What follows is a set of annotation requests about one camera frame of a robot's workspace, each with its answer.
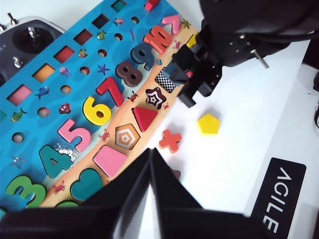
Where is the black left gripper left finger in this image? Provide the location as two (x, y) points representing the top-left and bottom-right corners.
(0, 148), (153, 239)

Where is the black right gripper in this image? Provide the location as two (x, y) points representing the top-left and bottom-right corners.
(171, 23), (291, 108)

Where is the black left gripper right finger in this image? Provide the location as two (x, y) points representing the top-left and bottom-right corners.
(151, 148), (275, 239)

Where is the dark blue square block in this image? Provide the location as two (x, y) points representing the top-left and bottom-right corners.
(164, 61), (191, 87)

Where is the green oval block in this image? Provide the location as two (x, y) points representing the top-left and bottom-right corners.
(55, 200), (80, 209)

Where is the teal heart block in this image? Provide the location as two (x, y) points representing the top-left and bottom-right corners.
(70, 168), (103, 202)

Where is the dark blue number nine piece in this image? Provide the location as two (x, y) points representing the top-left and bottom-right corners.
(131, 44), (156, 72)

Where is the orange number ten piece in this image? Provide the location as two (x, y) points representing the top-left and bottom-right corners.
(144, 24), (173, 55)

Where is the pink greater-than sign piece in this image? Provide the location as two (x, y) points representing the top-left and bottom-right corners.
(161, 14), (181, 35)

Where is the yellow pentagon block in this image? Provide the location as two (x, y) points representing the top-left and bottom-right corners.
(196, 113), (221, 136)

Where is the red triangle block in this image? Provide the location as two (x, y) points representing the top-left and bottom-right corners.
(131, 106), (159, 132)

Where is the pink trapezoid block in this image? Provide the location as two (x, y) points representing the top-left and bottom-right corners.
(93, 145), (128, 178)

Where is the orange cross block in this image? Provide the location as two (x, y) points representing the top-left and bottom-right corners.
(159, 129), (182, 154)

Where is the brown number eight piece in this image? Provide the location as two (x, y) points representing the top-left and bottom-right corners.
(115, 61), (143, 88)

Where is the red number seven piece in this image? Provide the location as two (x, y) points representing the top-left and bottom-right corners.
(96, 76), (125, 108)

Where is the red math sign piece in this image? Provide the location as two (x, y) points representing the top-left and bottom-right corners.
(144, 0), (160, 12)

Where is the pink number five piece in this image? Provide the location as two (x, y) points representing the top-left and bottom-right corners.
(57, 119), (92, 153)

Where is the teal number four piece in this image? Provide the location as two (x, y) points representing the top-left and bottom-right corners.
(38, 144), (73, 179)

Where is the green number three piece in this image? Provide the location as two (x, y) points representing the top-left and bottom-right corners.
(5, 175), (47, 209)

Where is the black Agilex logo label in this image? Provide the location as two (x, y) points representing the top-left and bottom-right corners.
(250, 157), (307, 239)

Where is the yellow number six piece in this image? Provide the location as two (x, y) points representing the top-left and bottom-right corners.
(82, 96), (112, 126)

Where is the colourful wooden puzzle board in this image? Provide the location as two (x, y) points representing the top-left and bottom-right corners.
(0, 0), (200, 212)

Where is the grey radio remote controller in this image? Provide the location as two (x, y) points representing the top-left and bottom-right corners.
(0, 12), (67, 88)

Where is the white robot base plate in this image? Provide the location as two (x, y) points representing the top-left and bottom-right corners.
(243, 39), (319, 239)

